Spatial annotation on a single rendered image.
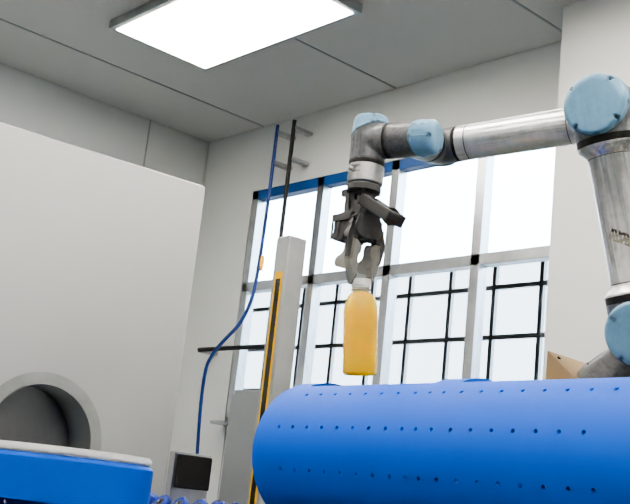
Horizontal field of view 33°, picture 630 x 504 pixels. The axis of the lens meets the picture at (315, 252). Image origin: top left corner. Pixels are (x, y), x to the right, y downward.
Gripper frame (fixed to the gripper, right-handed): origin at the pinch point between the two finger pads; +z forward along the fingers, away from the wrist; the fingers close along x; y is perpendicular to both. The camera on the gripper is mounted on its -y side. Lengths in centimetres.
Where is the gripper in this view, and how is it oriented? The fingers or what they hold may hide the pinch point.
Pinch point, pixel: (361, 279)
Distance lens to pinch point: 214.9
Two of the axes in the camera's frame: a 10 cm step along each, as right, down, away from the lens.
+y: -6.3, 1.2, 7.7
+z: -1.1, 9.6, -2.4
